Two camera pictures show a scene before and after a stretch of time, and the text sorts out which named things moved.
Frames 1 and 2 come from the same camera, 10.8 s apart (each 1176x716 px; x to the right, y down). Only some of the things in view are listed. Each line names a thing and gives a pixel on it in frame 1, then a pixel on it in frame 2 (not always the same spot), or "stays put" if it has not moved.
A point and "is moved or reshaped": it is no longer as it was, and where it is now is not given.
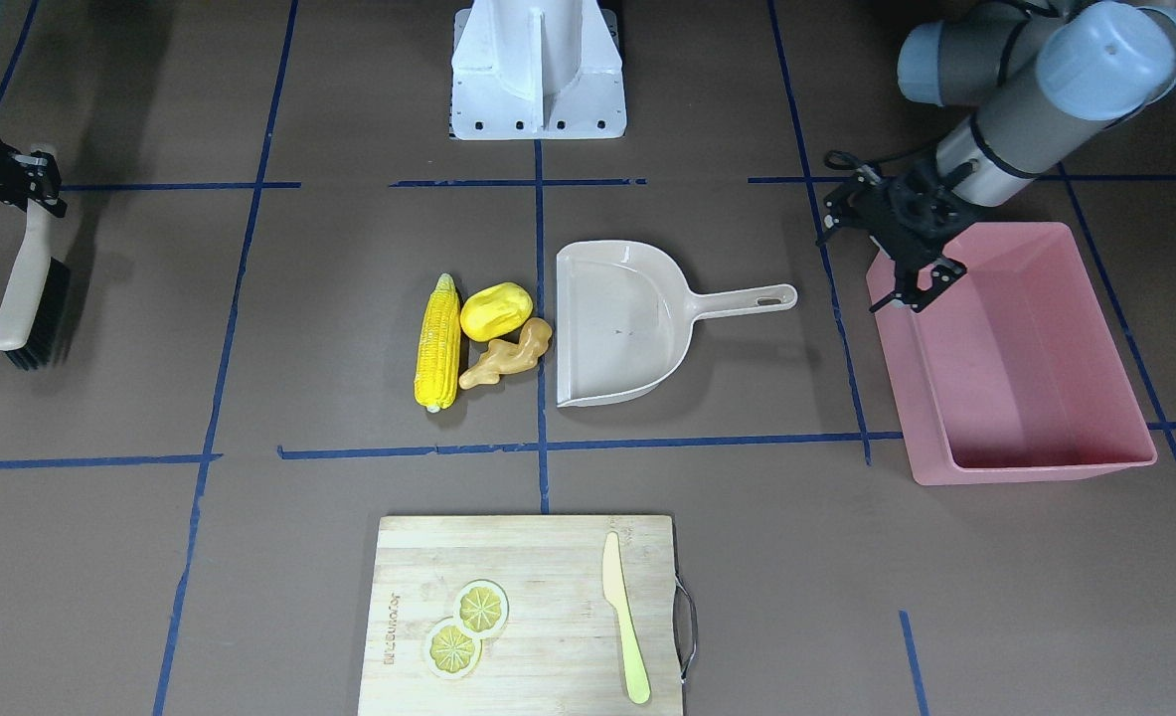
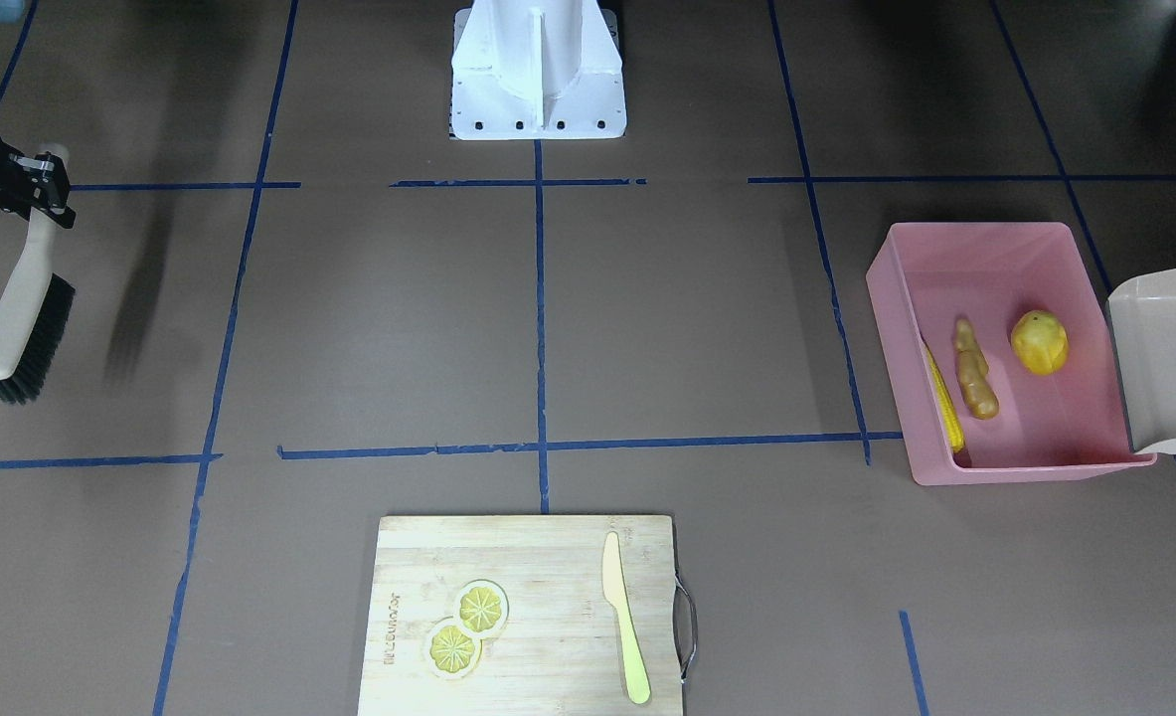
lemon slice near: x=452 y=652 stays put
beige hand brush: x=34 y=320 is moved or reshaped
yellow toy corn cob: x=437 y=367 -> x=957 y=431
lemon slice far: x=481 y=608 stays put
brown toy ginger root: x=502 y=357 -> x=975 y=370
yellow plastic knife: x=617 y=593 stays put
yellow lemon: x=495 y=310 -> x=1041 y=341
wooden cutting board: x=559 y=649 stays put
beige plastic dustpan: x=624 y=319 -> x=1169 y=333
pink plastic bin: x=1012 y=374 stays put
